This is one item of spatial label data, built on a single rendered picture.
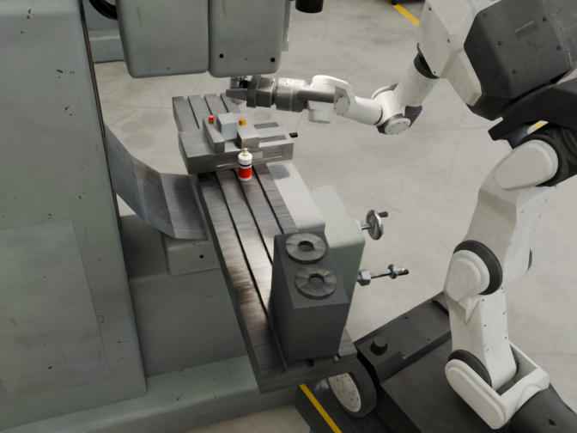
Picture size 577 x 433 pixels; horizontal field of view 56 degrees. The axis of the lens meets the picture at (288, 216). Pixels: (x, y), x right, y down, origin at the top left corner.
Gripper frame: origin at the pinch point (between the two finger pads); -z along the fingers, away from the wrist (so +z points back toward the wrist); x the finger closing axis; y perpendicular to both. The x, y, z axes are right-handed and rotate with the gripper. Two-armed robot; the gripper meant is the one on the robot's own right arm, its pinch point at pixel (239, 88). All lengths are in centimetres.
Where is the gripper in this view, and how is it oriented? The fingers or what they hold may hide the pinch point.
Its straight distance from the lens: 152.8
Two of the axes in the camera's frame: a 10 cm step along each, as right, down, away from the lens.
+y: -0.7, 7.5, 6.6
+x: -1.2, 6.5, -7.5
